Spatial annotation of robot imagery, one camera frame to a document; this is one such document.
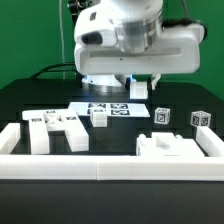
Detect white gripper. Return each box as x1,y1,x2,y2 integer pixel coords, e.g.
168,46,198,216
74,7,204,90

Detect white chair seat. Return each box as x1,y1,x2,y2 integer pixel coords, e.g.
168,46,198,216
136,132,204,158

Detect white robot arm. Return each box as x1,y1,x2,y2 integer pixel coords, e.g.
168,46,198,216
74,0,205,92

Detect white tagged cube near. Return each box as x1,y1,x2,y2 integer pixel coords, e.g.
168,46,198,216
154,107,170,125

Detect white tagged cube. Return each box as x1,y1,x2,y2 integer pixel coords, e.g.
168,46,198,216
190,111,211,127
154,107,170,125

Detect white marker sheet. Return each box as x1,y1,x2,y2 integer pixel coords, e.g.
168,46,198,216
69,102,150,117

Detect white tagged cube far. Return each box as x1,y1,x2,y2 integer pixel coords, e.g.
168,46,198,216
190,111,211,127

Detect white U-shaped fence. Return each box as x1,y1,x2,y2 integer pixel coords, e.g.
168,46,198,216
0,123,224,181

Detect black cable bundle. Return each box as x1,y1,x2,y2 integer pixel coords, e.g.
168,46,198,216
29,61,78,80

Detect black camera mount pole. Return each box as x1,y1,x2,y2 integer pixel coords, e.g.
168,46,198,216
67,0,96,20

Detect white chair back frame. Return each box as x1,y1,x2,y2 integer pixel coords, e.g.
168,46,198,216
22,109,89,155

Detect white hanging cable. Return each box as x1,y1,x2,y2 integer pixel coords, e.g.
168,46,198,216
58,0,66,80

